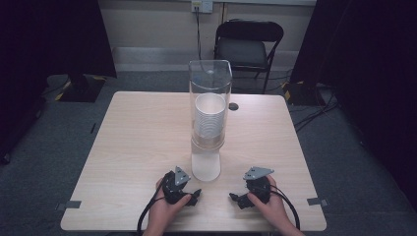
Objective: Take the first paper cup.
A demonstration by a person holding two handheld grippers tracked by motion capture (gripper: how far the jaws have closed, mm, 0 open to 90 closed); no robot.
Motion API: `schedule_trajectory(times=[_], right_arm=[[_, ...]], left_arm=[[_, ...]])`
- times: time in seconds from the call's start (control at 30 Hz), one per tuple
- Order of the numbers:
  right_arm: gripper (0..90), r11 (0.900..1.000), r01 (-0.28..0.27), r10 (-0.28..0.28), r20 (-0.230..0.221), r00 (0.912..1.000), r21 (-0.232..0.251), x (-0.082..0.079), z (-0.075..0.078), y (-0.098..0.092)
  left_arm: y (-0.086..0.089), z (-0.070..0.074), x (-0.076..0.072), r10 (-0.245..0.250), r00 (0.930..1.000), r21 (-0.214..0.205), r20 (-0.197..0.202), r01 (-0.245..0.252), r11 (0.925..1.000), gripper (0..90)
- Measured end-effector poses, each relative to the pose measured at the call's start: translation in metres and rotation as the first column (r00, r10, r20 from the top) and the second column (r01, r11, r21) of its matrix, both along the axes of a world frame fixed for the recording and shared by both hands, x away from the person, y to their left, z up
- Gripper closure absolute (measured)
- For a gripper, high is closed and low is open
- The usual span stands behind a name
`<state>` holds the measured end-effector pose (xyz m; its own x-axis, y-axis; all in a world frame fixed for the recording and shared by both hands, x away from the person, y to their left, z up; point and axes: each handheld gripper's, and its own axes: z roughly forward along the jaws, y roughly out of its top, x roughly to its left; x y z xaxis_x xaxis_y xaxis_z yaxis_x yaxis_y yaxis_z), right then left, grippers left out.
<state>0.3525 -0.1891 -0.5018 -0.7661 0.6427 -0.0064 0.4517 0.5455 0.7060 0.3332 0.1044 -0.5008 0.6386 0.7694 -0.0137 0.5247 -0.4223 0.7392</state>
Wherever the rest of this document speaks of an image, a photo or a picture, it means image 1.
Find black stand base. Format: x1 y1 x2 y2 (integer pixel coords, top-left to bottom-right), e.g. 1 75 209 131
282 80 327 106
54 73 107 103

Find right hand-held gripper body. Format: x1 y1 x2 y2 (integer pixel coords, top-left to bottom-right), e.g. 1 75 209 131
242 166 275 204

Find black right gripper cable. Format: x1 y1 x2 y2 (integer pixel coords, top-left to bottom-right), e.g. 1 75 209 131
268 184 301 230

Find black floor cables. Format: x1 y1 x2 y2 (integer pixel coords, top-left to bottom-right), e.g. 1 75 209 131
288 82 339 133

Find grey tape strip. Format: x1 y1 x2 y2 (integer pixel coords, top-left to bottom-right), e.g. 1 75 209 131
306 197 329 207
55 200 83 211

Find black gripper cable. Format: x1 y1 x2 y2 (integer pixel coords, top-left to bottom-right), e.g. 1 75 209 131
268 184 301 230
136 183 166 236

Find black wall power cable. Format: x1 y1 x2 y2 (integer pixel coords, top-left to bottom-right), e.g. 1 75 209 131
195 6 203 61

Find stack of white paper cups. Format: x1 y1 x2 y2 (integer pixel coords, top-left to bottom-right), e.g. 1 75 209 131
194 92 227 140

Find clear tall cup dispenser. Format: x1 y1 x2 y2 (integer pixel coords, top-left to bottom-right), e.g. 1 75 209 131
188 59 233 183

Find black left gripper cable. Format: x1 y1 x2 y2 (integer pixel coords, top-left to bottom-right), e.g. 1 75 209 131
136 183 166 236

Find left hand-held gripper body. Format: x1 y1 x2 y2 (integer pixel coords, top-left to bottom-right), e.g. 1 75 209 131
161 165 192 206

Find person's left hand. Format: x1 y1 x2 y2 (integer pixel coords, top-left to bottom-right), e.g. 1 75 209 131
145 176 193 232

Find person's right hand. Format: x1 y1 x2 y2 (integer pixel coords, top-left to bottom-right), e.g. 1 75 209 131
246 174 296 230

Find white wall socket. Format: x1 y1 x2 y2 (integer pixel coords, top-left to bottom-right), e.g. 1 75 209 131
191 0 214 15

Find black folding chair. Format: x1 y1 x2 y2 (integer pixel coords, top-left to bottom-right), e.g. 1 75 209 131
213 19 285 95

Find black curtain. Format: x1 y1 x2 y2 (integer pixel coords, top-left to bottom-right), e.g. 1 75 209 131
289 0 417 210
0 0 118 165

